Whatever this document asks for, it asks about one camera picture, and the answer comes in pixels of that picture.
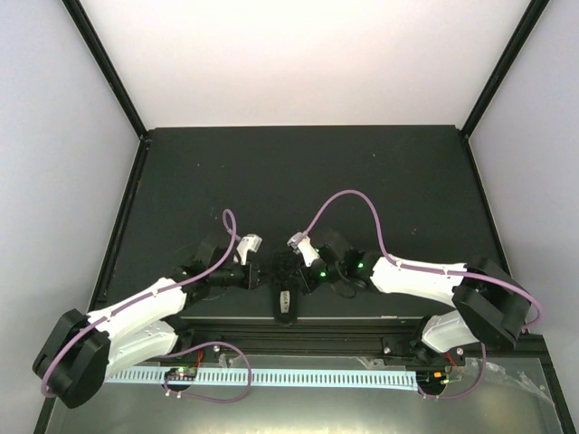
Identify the right small circuit board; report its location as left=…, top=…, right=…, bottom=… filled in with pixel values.
left=416, top=371, right=452, bottom=385

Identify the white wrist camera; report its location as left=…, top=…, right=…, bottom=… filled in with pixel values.
left=287, top=231, right=320, bottom=268
left=234, top=234, right=262, bottom=266

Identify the small circuit board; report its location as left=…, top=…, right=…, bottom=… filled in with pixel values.
left=416, top=371, right=452, bottom=385
left=165, top=366, right=197, bottom=381

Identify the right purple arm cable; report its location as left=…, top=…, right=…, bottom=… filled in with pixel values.
left=305, top=189, right=544, bottom=326

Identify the white slotted cable duct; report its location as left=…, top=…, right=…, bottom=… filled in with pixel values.
left=107, top=366, right=418, bottom=392

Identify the black sneaker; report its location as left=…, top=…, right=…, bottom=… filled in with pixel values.
left=271, top=271, right=302, bottom=326

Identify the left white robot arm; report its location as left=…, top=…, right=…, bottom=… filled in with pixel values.
left=33, top=234, right=262, bottom=409

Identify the black frame post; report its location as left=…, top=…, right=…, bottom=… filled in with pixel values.
left=460, top=0, right=550, bottom=139
left=62, top=0, right=147, bottom=139

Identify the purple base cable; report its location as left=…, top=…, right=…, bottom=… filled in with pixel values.
left=162, top=341, right=253, bottom=403
left=416, top=345, right=489, bottom=402

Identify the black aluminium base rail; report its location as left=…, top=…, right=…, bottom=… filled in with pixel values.
left=176, top=316, right=422, bottom=357

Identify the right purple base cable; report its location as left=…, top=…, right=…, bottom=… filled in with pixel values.
left=416, top=345, right=489, bottom=402

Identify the left black frame post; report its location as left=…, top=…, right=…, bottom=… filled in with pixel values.
left=62, top=0, right=147, bottom=139

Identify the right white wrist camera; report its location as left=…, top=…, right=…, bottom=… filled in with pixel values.
left=287, top=231, right=320, bottom=268

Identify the right black frame post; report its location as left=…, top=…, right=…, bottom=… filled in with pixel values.
left=460, top=0, right=550, bottom=139

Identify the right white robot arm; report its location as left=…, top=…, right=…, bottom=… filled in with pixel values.
left=287, top=231, right=531, bottom=364

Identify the left small circuit board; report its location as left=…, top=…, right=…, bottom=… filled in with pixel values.
left=165, top=366, right=197, bottom=381

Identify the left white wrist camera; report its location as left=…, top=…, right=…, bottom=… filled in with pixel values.
left=234, top=234, right=262, bottom=266

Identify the black shoelace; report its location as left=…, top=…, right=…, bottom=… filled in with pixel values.
left=270, top=250, right=303, bottom=282

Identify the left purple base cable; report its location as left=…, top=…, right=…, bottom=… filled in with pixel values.
left=162, top=341, right=253, bottom=403

